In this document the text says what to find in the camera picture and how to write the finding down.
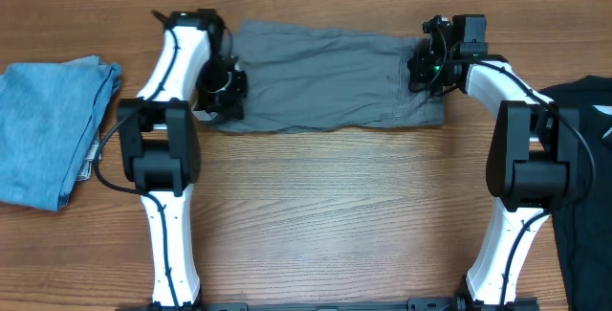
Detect folded blue denim garment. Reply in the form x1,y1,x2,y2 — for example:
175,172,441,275
1,56,121,211

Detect black shirt with white print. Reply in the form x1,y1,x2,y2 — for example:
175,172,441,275
541,76,611,311

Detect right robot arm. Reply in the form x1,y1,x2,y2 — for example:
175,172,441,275
407,14,588,310

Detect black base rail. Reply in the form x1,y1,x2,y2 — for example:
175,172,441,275
114,296,541,311

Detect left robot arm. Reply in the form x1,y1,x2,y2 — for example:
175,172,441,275
117,9,248,310

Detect grey shorts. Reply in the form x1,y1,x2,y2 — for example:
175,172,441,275
193,20,445,133

